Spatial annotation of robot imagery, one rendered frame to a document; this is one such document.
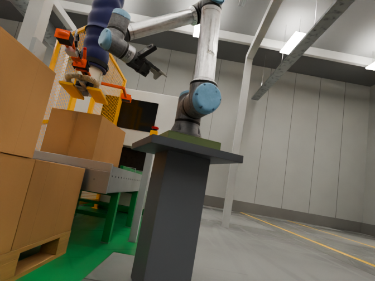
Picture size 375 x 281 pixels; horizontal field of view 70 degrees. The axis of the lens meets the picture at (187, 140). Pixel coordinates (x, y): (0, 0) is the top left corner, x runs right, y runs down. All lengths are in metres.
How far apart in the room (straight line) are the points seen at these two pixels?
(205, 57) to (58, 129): 1.23
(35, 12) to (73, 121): 1.65
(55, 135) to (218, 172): 9.14
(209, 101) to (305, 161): 10.78
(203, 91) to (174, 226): 0.69
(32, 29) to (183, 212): 2.61
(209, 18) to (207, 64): 0.27
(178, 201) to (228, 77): 10.65
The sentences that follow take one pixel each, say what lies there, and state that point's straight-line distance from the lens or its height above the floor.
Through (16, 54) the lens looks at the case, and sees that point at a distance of 1.18.
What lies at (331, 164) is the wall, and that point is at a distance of 12.52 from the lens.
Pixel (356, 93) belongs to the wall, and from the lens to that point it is 13.86.
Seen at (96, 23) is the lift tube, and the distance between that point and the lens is 2.30.
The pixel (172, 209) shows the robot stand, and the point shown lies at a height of 0.42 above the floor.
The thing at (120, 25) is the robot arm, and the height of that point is 1.23.
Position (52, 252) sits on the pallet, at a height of 0.03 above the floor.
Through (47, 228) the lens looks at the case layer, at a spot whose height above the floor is 0.20.
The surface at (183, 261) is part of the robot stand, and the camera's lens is 1.49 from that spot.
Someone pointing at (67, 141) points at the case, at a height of 0.71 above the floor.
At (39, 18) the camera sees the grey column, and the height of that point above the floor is 2.00.
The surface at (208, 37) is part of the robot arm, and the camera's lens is 1.54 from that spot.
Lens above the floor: 0.54
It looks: 10 degrees up
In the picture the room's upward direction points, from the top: 10 degrees clockwise
